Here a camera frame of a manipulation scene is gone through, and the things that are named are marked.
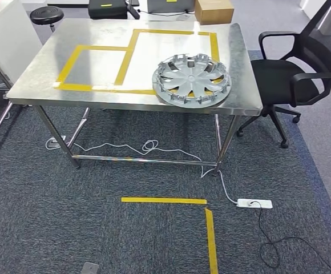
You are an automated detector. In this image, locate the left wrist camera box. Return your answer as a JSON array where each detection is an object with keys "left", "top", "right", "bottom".
[{"left": 80, "top": 261, "right": 100, "bottom": 274}]

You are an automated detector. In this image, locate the brown cardboard box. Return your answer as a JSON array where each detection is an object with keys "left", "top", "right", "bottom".
[{"left": 194, "top": 0, "right": 235, "bottom": 26}]

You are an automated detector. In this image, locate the grey plastic wheel hubcap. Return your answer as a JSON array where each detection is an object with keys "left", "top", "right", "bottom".
[{"left": 152, "top": 53, "right": 232, "bottom": 109}]

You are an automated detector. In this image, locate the white desk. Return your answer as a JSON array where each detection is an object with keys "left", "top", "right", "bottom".
[{"left": 125, "top": 0, "right": 196, "bottom": 22}]

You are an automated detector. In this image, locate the black round stool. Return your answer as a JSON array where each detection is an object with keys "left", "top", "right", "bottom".
[{"left": 30, "top": 6, "right": 64, "bottom": 33}]

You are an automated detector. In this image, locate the grey floor socket box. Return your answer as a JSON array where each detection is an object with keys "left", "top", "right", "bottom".
[{"left": 50, "top": 136, "right": 66, "bottom": 148}]

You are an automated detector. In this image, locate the white cabinet panel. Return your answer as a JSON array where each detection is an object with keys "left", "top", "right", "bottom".
[{"left": 0, "top": 0, "right": 43, "bottom": 86}]

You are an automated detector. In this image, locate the grey case with yellow mark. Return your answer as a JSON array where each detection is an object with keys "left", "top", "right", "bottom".
[{"left": 147, "top": 0, "right": 196, "bottom": 14}]

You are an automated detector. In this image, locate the white power strip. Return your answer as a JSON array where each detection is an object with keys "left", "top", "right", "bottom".
[{"left": 236, "top": 198, "right": 273, "bottom": 210}]

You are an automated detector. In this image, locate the black office chair with armrests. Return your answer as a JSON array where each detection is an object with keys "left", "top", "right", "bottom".
[{"left": 236, "top": 0, "right": 331, "bottom": 149}]

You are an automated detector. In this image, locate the yellow floor tape marking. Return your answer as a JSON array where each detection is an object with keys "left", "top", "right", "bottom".
[{"left": 121, "top": 196, "right": 219, "bottom": 274}]

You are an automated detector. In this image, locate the black floor cable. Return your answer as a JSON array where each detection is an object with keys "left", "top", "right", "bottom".
[{"left": 249, "top": 201, "right": 331, "bottom": 274}]

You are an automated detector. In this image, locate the black case with yellow mark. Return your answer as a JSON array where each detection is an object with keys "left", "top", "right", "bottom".
[{"left": 88, "top": 0, "right": 141, "bottom": 21}]

